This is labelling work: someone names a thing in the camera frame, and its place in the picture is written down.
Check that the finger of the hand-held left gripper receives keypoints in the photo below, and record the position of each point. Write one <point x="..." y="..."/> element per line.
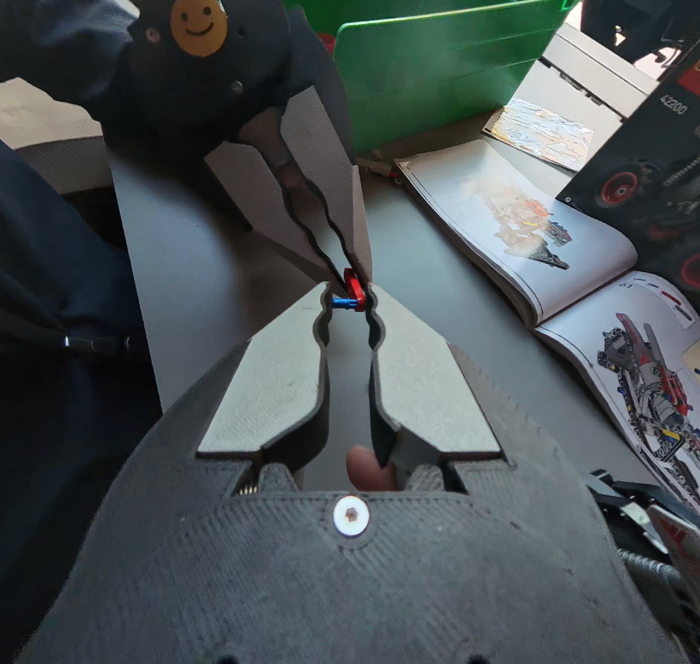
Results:
<point x="328" y="161"/>
<point x="257" y="194"/>

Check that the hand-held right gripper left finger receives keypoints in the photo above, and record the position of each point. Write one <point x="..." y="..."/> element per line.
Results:
<point x="273" y="385"/>

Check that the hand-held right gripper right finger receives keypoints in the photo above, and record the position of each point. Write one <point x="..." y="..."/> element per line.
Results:
<point x="426" y="396"/>

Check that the blue lego pin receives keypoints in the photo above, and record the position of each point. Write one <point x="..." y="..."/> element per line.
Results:
<point x="342" y="302"/>

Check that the red lego beam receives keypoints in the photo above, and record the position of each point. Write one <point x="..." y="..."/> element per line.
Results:
<point x="355" y="287"/>

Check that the person's left forearm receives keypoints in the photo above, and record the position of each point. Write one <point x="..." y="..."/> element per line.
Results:
<point x="60" y="24"/>

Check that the black lego box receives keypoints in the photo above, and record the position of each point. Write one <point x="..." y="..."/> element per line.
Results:
<point x="656" y="144"/>

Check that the person's left hand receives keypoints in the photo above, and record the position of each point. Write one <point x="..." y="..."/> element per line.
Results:
<point x="273" y="139"/>

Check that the person's right hand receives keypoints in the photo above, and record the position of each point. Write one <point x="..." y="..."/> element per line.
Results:
<point x="367" y="470"/>

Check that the green plastic bin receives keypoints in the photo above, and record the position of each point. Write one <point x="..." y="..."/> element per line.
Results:
<point x="437" y="73"/>

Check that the white seat cushion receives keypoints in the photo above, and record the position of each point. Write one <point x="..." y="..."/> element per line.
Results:
<point x="49" y="139"/>

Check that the open instruction booklet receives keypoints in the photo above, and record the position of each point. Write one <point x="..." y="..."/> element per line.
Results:
<point x="492" y="210"/>

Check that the shiny sticker sheet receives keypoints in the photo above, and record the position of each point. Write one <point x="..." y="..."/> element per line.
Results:
<point x="541" y="134"/>

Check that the person in dark clothes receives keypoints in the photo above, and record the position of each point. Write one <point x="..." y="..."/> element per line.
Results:
<point x="54" y="401"/>

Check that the grey side table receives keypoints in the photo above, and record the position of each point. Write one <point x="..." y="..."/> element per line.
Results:
<point x="590" y="68"/>

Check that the red and white packet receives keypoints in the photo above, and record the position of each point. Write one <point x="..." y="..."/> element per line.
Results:
<point x="681" y="543"/>

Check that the dark office chair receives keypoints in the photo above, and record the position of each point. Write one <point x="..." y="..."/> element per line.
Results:
<point x="640" y="13"/>

